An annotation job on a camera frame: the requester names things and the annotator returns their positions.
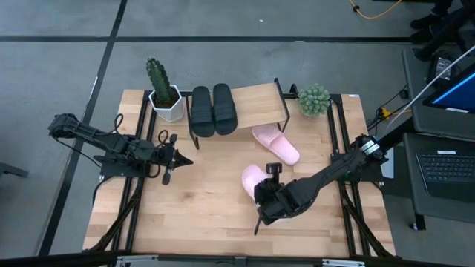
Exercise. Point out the wooden shelf with black frame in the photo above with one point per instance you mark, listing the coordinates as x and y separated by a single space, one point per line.
259 105

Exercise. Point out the grey furniture foot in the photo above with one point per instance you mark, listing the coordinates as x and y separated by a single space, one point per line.
11 170

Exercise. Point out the person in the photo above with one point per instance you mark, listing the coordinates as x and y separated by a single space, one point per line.
426 24

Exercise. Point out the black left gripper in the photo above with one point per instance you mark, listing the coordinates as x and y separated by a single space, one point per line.
165 157

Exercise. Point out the black rig beam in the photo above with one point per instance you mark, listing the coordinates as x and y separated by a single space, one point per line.
55 259

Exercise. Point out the tall green cactus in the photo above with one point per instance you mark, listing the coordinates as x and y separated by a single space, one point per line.
159 81

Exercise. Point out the yellow power plug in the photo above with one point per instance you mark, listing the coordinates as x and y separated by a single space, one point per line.
385 112

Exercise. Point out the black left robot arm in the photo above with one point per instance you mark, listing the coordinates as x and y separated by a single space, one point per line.
111 142

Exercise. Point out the pink slide sandal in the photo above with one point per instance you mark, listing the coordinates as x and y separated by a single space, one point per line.
252 176
276 142

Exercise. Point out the black power adapter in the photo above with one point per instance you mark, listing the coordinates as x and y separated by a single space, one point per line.
441 66

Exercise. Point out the round green succulent plant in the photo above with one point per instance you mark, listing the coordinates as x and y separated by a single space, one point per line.
313 100

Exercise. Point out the grey desk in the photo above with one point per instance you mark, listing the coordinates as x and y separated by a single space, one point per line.
419 118

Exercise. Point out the grey laptop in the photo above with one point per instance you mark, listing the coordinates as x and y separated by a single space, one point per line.
445 174

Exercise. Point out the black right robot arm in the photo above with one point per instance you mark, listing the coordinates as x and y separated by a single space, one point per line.
326 174

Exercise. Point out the black aluminium table frame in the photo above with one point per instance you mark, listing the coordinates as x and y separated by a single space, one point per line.
338 111

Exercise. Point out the white hexagonal plant pot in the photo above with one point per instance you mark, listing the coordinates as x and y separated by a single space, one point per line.
170 111

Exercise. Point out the black slide sandal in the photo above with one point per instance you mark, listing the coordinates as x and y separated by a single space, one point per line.
225 109
202 111

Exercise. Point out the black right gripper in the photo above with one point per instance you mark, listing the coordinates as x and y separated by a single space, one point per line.
276 202

